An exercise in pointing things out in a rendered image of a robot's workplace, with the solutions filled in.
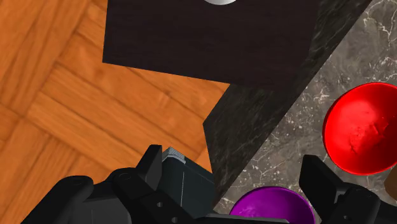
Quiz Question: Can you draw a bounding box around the purple bowl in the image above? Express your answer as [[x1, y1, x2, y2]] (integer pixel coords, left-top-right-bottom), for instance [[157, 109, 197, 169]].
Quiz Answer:
[[229, 186, 316, 224]]

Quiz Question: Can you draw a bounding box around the red bowl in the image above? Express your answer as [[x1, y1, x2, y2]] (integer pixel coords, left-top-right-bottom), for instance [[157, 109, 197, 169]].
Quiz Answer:
[[322, 81, 397, 176]]

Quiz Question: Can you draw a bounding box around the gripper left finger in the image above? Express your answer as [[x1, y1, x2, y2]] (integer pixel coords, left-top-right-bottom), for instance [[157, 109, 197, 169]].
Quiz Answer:
[[20, 144, 195, 224]]

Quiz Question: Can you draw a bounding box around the brown object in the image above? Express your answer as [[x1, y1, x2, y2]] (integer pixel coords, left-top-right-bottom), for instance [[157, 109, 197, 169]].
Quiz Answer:
[[384, 167, 397, 201]]

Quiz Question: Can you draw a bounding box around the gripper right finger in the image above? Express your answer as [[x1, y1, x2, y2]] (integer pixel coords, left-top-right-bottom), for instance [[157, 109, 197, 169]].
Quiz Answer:
[[298, 154, 397, 224]]

